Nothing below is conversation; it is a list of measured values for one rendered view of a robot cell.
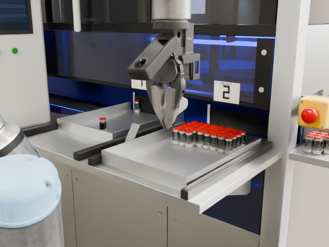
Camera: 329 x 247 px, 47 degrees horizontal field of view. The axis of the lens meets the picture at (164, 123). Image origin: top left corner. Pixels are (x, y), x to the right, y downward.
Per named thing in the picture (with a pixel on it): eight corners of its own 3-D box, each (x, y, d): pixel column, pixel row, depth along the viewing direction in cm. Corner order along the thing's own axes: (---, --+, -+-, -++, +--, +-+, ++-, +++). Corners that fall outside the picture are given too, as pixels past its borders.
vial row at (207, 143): (180, 139, 111) (180, 125, 110) (234, 153, 100) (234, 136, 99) (175, 141, 109) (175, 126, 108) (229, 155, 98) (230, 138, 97)
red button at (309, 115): (304, 119, 97) (305, 104, 96) (320, 122, 95) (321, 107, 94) (298, 122, 94) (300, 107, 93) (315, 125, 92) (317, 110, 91)
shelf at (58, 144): (121, 112, 152) (121, 108, 151) (292, 150, 109) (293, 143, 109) (10, 142, 116) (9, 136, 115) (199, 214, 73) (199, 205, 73)
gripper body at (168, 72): (200, 82, 78) (201, 21, 75) (175, 88, 71) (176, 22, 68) (171, 78, 83) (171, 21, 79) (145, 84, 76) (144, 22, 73)
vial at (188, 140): (188, 145, 107) (188, 129, 105) (194, 146, 105) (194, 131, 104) (183, 147, 105) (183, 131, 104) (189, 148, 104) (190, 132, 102)
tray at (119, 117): (130, 110, 148) (130, 101, 147) (183, 121, 132) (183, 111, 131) (57, 129, 123) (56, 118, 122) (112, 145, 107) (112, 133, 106)
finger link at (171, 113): (192, 126, 79) (193, 83, 77) (175, 133, 75) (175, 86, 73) (180, 123, 81) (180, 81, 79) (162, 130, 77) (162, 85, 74)
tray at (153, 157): (183, 132, 119) (183, 121, 118) (260, 150, 103) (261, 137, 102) (102, 163, 94) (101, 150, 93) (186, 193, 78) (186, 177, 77)
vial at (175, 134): (175, 141, 109) (175, 126, 108) (181, 143, 108) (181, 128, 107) (170, 143, 108) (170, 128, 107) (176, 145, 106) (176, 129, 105)
